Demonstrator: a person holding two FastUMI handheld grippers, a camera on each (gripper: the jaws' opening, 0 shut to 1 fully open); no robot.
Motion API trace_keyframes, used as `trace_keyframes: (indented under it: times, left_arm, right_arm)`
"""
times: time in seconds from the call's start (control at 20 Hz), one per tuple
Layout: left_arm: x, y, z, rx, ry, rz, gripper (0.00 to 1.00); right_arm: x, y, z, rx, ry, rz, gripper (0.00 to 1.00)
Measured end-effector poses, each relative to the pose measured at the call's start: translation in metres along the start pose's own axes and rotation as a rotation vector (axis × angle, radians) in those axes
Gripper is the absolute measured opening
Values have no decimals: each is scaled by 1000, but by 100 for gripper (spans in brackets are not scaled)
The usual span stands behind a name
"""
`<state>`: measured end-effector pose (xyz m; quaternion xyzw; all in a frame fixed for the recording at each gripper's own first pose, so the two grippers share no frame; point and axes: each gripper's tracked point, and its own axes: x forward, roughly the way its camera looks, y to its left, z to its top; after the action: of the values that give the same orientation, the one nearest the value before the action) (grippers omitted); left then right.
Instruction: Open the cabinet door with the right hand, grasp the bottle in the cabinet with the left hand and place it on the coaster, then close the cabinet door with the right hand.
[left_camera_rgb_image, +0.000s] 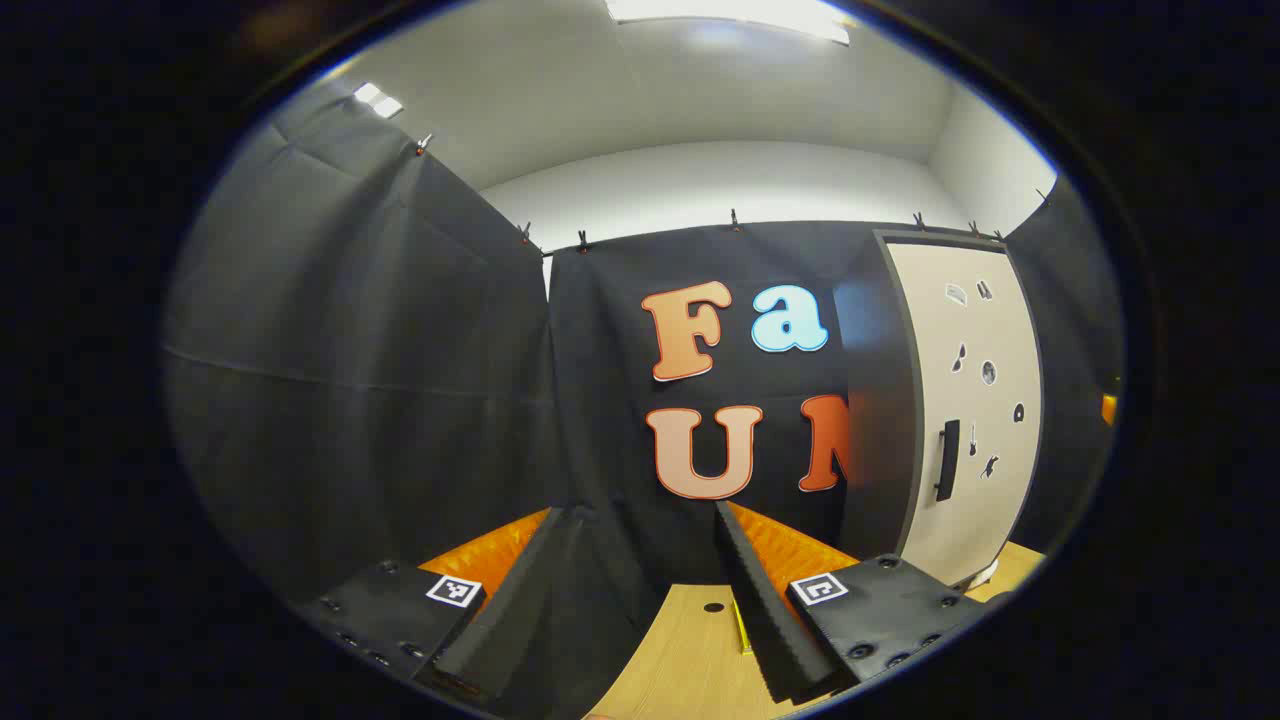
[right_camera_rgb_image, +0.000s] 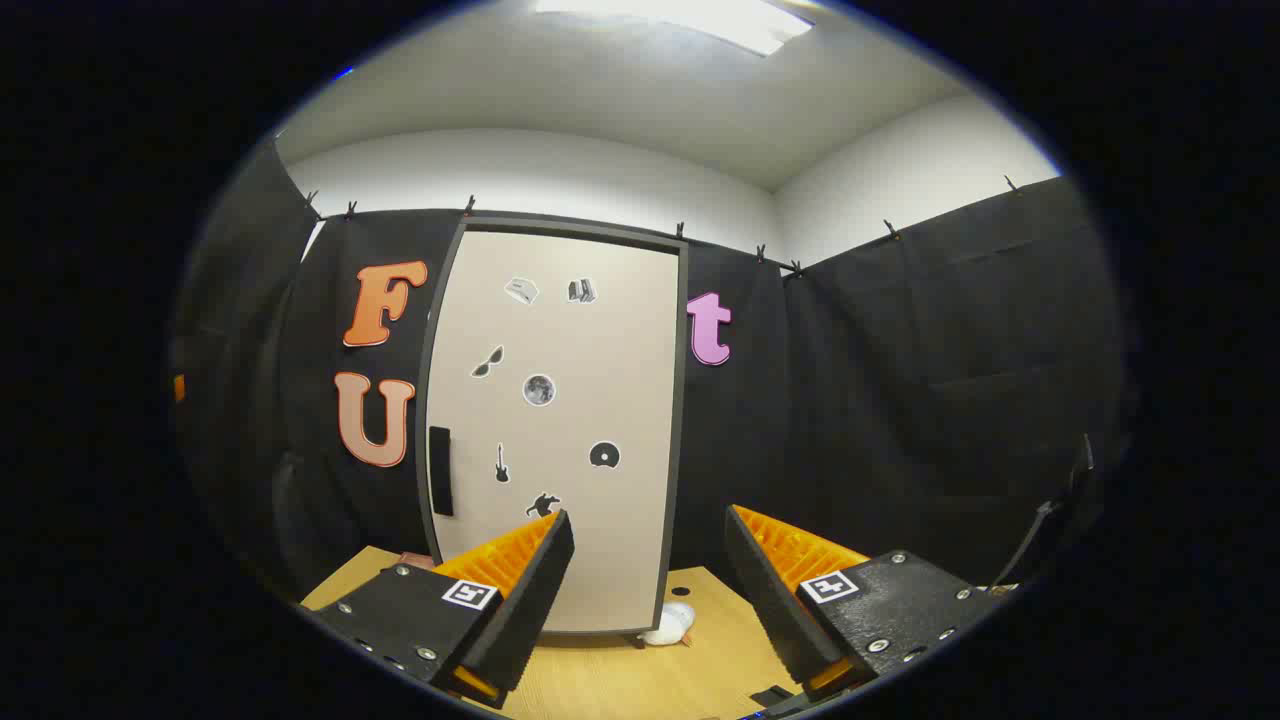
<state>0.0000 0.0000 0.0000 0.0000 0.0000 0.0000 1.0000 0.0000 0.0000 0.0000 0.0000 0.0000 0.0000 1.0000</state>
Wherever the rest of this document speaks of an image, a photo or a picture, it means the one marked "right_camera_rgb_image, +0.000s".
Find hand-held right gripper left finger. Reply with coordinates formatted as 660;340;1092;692
315;510;577;709

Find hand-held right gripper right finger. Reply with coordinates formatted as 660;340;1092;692
724;504;1006;701

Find black cabinet door handle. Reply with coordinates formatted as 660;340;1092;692
430;426;454;517

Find grey cabinet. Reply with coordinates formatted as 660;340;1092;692
415;213;691;637

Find small white object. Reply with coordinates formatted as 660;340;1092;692
640;600;697;649

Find black backdrop cloth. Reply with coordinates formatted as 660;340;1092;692
170;140;1141;601

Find row of black cloth clips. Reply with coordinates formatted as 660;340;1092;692
305;175;1019;279

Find large ceiling light panel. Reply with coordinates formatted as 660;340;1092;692
530;0;816;57

